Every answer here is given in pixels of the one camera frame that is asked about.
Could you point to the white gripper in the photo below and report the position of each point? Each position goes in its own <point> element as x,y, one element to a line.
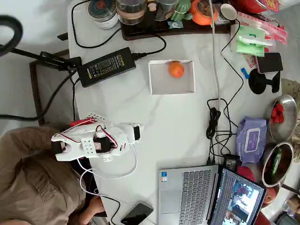
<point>136,133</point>

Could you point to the orange fruit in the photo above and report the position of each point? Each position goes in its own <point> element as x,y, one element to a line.
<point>176,69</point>

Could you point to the person's right forearm, brown sleeve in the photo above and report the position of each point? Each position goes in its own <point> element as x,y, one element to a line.
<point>75,211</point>

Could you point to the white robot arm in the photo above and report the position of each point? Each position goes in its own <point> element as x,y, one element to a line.
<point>87,147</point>

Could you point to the white cardboard box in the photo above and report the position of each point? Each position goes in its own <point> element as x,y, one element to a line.
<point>171,84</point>

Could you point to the person's right hand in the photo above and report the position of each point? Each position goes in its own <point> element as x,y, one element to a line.
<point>93,207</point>

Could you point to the red table clamp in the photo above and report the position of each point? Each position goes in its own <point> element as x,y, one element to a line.
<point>77,123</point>

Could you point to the black power adapter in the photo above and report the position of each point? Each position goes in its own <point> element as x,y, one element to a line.
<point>107,66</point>

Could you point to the black smartphone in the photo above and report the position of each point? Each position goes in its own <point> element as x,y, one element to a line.
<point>137,214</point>

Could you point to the silver laptop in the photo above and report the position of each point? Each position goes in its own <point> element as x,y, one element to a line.
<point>194,194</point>

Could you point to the person in brown jacket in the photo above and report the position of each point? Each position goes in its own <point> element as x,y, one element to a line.
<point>35,182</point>

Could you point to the black gooseneck clamp stand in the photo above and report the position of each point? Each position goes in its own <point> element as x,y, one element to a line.
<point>56,62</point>

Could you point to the dark wooden tea tray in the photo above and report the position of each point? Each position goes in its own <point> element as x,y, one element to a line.
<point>145,32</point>

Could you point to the small black charger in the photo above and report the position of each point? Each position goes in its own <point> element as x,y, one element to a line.
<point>230,161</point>

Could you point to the clear glass jar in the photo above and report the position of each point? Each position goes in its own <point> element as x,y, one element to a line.
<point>131,14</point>

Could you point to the white round tin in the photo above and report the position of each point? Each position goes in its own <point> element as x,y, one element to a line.
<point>103,14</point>

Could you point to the small teal sachet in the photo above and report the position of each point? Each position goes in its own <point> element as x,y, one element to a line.
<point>175,24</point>

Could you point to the red crumpled bag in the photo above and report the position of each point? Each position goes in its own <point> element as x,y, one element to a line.
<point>245,172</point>

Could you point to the blue plastic bag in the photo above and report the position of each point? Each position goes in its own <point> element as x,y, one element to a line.
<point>252,140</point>

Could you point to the dark glass jar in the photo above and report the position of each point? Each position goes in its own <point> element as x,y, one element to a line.
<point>165,9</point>

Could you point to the small beige figurine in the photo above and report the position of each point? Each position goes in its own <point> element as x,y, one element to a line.
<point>152,4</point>

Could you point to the small blue clip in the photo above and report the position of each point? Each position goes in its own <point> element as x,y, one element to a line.
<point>245,72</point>

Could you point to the green cactus figurine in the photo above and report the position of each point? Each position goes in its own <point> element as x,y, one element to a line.
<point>181,9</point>

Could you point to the orange persimmon teapot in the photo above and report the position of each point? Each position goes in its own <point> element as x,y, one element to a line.
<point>199,17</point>

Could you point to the black phone stand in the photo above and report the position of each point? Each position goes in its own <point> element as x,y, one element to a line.
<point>256,82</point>

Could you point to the red card pack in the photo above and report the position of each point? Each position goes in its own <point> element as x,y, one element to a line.
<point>250,61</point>

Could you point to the green tissue pack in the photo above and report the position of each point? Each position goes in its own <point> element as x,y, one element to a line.
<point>249,48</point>

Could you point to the green cucumber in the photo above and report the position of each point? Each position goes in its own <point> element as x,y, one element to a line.
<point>276,161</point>

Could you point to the red strawberries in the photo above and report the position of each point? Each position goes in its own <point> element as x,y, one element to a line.
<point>279,114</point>

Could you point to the red apple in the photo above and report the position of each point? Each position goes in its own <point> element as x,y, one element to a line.
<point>269,197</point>

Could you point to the white tea cup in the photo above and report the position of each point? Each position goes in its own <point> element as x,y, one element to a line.
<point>228,11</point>

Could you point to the black phone, pink case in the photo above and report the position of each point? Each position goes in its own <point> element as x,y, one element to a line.
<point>269,62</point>

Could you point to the stainless steel bowl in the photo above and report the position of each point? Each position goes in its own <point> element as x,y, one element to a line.
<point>288,110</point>
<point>284,164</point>

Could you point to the red gift bag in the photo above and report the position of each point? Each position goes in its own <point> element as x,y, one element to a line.
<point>250,5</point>

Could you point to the green snack packets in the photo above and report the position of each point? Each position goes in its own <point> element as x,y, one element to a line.
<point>269,27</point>

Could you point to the dark wooden chair frame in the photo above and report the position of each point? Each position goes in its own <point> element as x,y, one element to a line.
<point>35,93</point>

